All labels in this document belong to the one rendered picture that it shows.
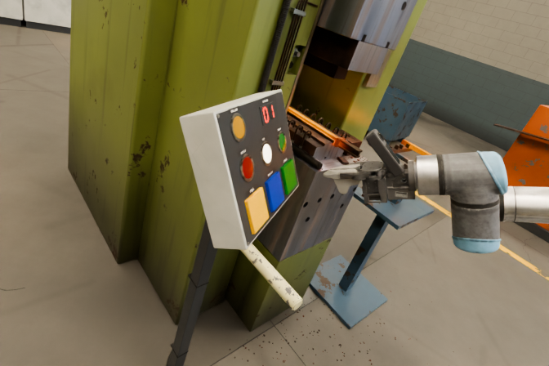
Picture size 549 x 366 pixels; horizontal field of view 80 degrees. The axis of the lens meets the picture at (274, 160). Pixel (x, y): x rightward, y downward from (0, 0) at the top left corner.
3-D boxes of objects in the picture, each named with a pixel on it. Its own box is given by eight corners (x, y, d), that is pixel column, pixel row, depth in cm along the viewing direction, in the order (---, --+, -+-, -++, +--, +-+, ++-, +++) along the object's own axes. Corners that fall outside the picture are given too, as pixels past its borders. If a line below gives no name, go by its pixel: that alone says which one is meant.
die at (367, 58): (377, 74, 120) (389, 49, 116) (347, 69, 106) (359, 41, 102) (300, 41, 144) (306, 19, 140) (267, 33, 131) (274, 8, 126)
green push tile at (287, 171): (297, 184, 90) (292, 158, 88) (288, 195, 84) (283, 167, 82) (291, 184, 91) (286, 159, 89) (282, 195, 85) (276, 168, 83)
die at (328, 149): (341, 157, 135) (349, 139, 132) (310, 162, 121) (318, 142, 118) (276, 113, 160) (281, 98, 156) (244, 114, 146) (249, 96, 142)
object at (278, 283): (301, 307, 102) (306, 296, 100) (289, 314, 99) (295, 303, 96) (224, 220, 128) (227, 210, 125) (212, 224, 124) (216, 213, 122)
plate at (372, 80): (376, 87, 149) (392, 51, 141) (365, 87, 142) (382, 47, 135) (372, 86, 150) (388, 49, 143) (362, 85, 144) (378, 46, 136)
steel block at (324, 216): (332, 237, 161) (370, 160, 142) (278, 261, 135) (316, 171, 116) (263, 176, 193) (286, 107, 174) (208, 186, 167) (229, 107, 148)
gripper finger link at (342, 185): (323, 196, 81) (360, 195, 77) (319, 174, 79) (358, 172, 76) (326, 191, 84) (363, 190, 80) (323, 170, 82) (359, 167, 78)
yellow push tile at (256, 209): (269, 218, 73) (263, 186, 71) (255, 235, 67) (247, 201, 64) (262, 217, 74) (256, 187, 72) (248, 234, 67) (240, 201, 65)
